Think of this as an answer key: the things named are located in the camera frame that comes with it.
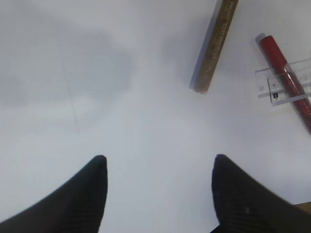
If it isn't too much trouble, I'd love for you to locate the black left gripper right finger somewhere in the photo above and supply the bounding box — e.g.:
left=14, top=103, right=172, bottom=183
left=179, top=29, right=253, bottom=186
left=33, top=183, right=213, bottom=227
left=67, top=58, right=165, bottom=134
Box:
left=211, top=154, right=311, bottom=233

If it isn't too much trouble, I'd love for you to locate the clear plastic ruler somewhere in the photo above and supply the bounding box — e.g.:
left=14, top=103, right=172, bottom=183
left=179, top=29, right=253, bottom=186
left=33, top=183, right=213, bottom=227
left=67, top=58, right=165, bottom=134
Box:
left=255, top=59, right=311, bottom=106

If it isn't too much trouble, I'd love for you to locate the red glitter pen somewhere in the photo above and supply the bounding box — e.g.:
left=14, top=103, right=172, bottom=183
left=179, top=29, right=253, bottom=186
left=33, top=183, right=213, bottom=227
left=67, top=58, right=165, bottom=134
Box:
left=259, top=35, right=311, bottom=133

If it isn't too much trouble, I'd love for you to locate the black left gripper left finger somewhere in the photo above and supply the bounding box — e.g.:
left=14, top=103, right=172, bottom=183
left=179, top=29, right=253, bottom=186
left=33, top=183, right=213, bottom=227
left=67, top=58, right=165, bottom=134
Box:
left=0, top=155, right=107, bottom=233

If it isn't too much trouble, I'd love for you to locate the gold glitter pen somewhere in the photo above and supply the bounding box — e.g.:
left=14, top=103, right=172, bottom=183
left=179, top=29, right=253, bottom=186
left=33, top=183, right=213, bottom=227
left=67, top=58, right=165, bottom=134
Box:
left=190, top=0, right=238, bottom=95

